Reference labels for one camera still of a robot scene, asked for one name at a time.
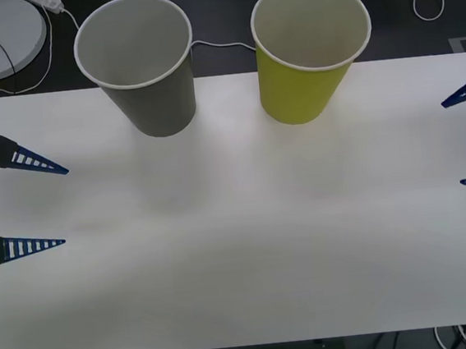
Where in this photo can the yellow-green plastic waste bin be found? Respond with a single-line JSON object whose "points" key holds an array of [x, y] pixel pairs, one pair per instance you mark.
{"points": [[295, 94]]}

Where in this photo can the grey plastic waste bin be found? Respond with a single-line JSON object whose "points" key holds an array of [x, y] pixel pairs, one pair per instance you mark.
{"points": [[156, 103]]}

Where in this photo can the white power strip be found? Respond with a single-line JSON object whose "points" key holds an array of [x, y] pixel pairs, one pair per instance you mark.
{"points": [[48, 0]]}

